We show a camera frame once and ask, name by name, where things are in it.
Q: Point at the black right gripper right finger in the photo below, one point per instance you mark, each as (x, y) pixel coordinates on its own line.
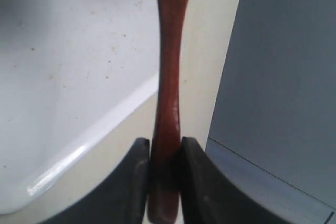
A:
(209, 197)

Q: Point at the white rectangular tray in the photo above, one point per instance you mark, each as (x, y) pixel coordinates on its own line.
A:
(71, 71)

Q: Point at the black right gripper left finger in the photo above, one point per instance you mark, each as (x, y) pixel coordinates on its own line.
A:
(120, 198)

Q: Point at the dark brown wooden spoon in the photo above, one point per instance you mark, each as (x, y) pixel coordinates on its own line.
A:
(163, 197)

